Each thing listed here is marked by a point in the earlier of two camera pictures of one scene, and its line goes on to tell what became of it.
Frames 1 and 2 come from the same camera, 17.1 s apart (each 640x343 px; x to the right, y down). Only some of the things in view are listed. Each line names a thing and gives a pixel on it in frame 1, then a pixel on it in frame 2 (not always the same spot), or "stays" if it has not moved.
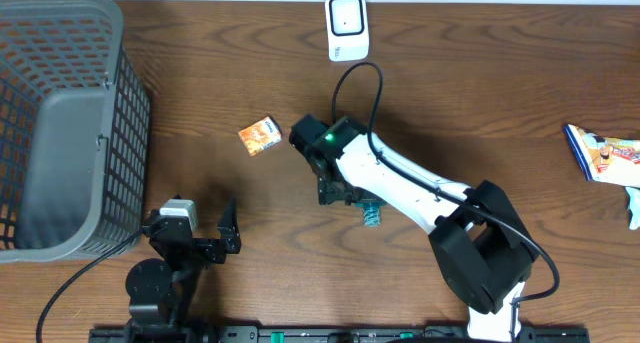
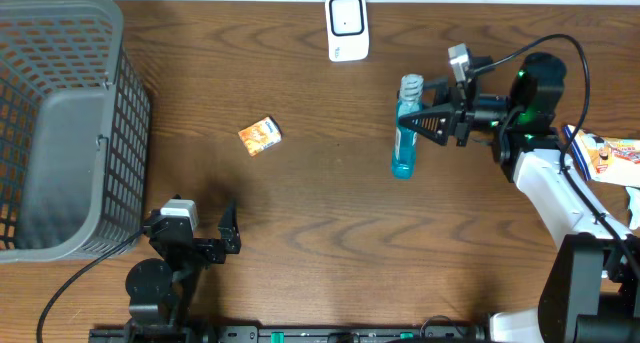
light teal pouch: x=634 y=206 stays
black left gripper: x=215 y=253 stays
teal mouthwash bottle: x=371 y=213 -> x=410 y=99
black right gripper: x=328 y=194 -> x=465 y=113
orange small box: x=261 y=135 stays
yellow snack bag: x=605 y=159 stays
